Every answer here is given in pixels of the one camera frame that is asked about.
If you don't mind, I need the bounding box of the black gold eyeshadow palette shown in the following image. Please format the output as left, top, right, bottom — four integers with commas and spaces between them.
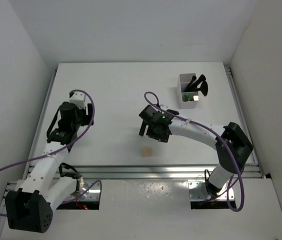
193, 95, 199, 102

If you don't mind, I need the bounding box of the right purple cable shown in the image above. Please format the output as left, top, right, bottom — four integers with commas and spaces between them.
143, 91, 246, 213

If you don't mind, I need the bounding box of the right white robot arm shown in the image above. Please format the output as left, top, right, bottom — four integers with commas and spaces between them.
139, 105, 254, 197

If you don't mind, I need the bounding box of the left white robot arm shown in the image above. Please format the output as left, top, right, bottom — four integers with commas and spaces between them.
5, 100, 94, 233

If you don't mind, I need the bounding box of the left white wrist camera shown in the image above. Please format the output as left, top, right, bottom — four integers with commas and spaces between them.
69, 91, 87, 109

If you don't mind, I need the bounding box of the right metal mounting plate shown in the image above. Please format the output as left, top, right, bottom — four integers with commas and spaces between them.
188, 179, 228, 202

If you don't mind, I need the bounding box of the green lipstick tube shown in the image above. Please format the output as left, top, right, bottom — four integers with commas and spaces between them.
184, 93, 190, 102

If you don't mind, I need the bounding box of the black fan makeup brush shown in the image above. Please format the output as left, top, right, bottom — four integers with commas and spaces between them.
192, 81, 209, 97

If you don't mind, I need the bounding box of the white organizer box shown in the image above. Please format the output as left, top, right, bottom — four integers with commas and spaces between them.
176, 73, 199, 109

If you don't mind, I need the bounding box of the small black blending brush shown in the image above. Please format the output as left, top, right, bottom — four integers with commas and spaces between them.
184, 75, 197, 93

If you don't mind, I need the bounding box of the beige makeup sponge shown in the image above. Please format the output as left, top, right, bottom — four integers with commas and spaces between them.
141, 147, 154, 158

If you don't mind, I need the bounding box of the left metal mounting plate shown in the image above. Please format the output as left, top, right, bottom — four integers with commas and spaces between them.
63, 179, 103, 203

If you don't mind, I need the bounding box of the metal mounting plate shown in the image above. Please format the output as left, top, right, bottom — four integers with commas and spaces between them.
63, 179, 103, 203
188, 179, 228, 202

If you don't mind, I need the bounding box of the aluminium frame rail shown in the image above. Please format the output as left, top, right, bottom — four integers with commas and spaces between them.
0, 63, 272, 240

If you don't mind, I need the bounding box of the large black powder brush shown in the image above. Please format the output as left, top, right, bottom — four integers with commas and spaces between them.
190, 74, 206, 92

